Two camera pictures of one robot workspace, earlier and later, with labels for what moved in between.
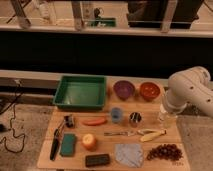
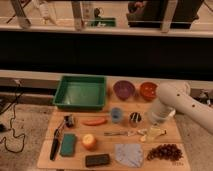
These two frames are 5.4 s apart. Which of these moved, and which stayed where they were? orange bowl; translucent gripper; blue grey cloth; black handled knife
Moved: translucent gripper
Stayed: black handled knife; orange bowl; blue grey cloth
